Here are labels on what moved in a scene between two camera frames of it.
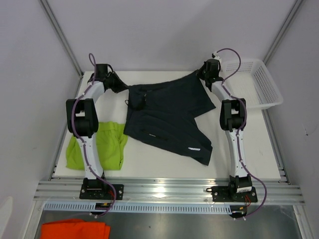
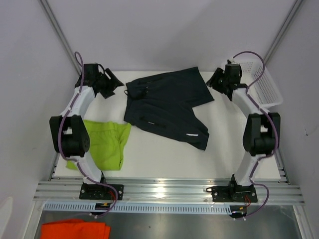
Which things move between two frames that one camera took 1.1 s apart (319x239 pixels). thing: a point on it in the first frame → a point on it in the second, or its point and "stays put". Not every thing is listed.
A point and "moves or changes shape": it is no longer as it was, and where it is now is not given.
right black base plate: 223,194 stays put
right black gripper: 199,72 → 212,82
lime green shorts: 110,138 stays put
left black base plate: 98,189 stays put
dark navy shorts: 162,114 moves or changes shape
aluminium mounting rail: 167,191 stays put
